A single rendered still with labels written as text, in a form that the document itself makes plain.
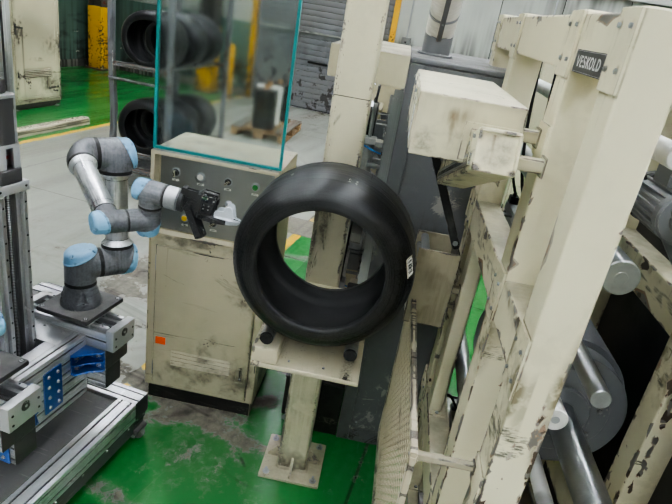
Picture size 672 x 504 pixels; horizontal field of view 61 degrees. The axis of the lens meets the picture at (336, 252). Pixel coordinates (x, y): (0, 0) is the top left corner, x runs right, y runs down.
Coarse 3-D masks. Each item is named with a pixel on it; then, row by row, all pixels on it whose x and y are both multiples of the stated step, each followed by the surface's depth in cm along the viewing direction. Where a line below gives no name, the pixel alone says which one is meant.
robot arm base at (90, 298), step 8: (64, 288) 216; (72, 288) 213; (80, 288) 214; (88, 288) 216; (96, 288) 220; (64, 296) 215; (72, 296) 214; (80, 296) 215; (88, 296) 216; (96, 296) 219; (64, 304) 215; (72, 304) 214; (80, 304) 216; (88, 304) 216; (96, 304) 219
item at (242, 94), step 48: (192, 0) 213; (240, 0) 211; (288, 0) 209; (192, 48) 220; (240, 48) 218; (288, 48) 216; (192, 96) 227; (240, 96) 225; (288, 96) 222; (192, 144) 235; (240, 144) 232
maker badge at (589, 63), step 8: (576, 56) 120; (584, 56) 115; (592, 56) 110; (600, 56) 106; (576, 64) 119; (584, 64) 114; (592, 64) 109; (600, 64) 105; (576, 72) 118; (584, 72) 113; (592, 72) 108; (600, 72) 104
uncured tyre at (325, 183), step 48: (288, 192) 166; (336, 192) 163; (384, 192) 173; (240, 240) 173; (384, 240) 166; (240, 288) 181; (288, 288) 206; (384, 288) 171; (288, 336) 184; (336, 336) 180
